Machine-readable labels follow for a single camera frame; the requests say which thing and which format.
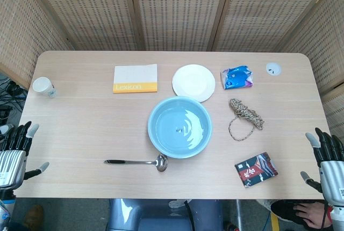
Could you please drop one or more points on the brown shoe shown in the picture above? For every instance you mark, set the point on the brown shoe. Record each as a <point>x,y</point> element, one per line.
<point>34,216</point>

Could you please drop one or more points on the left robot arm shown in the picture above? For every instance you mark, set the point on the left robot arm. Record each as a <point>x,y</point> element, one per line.
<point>4,209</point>

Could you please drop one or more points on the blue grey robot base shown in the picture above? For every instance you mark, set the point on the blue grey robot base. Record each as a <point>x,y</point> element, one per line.
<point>158,215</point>

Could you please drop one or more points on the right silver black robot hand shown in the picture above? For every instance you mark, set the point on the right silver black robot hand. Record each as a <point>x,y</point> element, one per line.
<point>332,174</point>

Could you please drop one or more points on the white round plate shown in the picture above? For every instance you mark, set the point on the white round plate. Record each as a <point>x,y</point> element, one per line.
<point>193,82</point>

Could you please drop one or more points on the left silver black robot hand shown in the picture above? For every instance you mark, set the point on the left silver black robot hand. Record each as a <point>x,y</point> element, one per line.
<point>12,165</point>

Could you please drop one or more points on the person's bare hand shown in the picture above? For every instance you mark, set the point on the person's bare hand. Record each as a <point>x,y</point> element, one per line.
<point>311,215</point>

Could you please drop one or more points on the light blue bowl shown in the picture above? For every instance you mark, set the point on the light blue bowl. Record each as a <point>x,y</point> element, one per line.
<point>179,129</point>

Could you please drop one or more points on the black red snack box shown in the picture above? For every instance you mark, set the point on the black red snack box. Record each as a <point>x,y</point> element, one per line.
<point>256,170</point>

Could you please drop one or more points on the woven wooden screen panel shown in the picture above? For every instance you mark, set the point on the woven wooden screen panel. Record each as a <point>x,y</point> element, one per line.
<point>88,10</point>
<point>180,10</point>
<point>24,27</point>
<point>322,40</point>
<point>266,10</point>

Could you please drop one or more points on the white paper cup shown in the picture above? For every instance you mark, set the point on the white paper cup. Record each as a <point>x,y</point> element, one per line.
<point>43,86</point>

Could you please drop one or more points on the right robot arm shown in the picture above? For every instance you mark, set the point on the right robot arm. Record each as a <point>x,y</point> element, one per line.
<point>338,219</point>

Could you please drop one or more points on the blue tissue pack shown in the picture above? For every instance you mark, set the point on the blue tissue pack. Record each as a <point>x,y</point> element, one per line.
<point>236,78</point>

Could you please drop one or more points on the white yellow Lexicon book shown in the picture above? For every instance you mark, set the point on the white yellow Lexicon book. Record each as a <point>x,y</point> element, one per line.
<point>135,78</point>

